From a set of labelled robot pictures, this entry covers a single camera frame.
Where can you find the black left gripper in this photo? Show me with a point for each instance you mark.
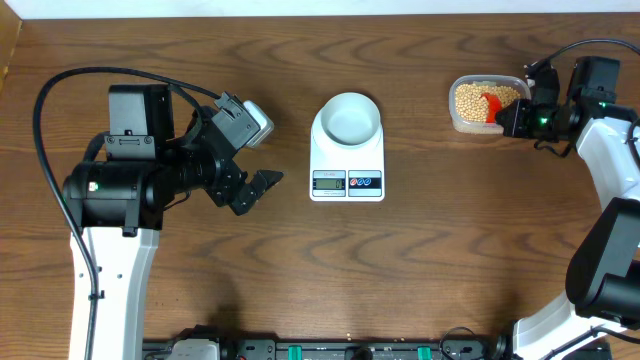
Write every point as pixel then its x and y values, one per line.
pixel 222 186

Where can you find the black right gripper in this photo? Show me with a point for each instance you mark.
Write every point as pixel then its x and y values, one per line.
pixel 516 126

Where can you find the red plastic measuring scoop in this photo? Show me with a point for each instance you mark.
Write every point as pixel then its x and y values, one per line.
pixel 494 106

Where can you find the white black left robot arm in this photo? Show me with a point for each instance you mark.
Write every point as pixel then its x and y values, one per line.
pixel 128 178

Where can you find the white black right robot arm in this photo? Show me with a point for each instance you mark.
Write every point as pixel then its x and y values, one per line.
pixel 601 291

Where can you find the white digital kitchen scale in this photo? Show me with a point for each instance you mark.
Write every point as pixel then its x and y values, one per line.
pixel 345 173

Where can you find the grey round bowl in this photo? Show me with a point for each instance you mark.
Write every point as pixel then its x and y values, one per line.
pixel 350 119

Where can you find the clear plastic container of soybeans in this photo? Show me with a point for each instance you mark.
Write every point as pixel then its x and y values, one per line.
pixel 471 96

